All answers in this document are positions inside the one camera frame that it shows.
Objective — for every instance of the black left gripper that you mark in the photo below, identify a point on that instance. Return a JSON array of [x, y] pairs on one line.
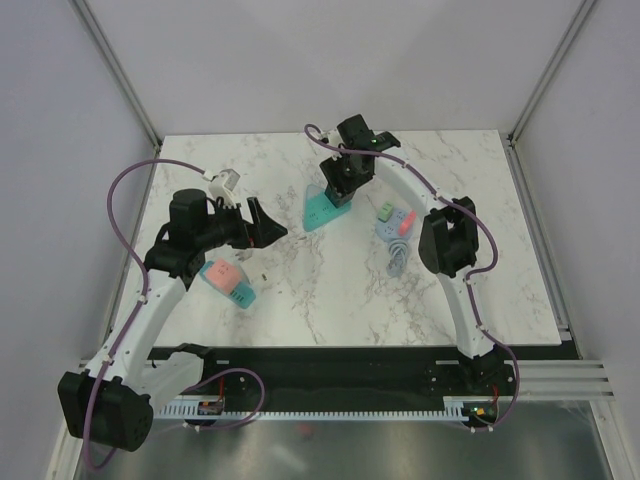
[[258, 234]]

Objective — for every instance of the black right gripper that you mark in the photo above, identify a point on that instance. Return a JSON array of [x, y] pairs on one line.
[[331, 170]]

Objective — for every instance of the teal triangular power strip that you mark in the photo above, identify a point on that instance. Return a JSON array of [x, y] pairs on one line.
[[318, 210]]

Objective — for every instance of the green cube plug adapter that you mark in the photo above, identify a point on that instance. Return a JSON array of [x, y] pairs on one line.
[[385, 212]]

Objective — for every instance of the pink cube socket adapter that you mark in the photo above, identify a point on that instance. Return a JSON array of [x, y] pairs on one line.
[[223, 276]]

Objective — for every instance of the coral square adapter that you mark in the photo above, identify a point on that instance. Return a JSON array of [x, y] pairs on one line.
[[406, 225]]

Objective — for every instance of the blue round power strip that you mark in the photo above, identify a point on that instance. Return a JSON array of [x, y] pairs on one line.
[[397, 246]]

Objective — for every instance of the black cube socket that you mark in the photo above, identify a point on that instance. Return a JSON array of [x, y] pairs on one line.
[[338, 198]]

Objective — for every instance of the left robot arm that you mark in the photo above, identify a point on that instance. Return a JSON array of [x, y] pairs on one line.
[[114, 399]]

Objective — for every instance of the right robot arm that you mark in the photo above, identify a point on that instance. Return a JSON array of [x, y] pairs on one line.
[[454, 244]]

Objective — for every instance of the white charger adapter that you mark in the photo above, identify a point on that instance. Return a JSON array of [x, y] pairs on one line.
[[256, 274]]

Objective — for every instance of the teal rectangular power strip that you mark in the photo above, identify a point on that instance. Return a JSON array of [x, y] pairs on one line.
[[242, 296]]

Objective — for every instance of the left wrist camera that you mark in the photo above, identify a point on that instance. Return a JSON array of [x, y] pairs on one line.
[[221, 186]]

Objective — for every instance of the white slotted cable duct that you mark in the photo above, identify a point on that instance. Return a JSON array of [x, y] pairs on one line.
[[196, 408]]

